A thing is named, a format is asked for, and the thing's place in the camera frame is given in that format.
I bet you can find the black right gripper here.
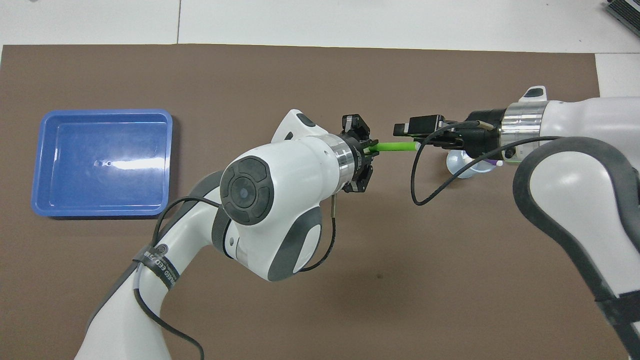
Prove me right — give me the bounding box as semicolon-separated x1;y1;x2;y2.
393;109;507;160

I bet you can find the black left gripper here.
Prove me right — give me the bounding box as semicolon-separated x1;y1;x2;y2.
342;114;379;194

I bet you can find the green pen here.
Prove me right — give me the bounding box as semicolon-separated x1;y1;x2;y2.
367;141;421;153

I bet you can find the translucent plastic cup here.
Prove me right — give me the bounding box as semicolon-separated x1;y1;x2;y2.
446;150;501;179

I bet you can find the brown table mat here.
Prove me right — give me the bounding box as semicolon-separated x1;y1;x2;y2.
0;44;630;360

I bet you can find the grey ribbed device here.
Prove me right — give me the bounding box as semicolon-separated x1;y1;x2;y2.
606;0;640;37

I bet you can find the blue plastic tray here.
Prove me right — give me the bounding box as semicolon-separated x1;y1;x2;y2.
31;109;173;217

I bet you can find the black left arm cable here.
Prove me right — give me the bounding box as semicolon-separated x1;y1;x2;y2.
132;195;337;360

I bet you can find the black velcro cable strap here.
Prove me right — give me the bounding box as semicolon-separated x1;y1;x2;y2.
132;242;180;290
595;289;640;326

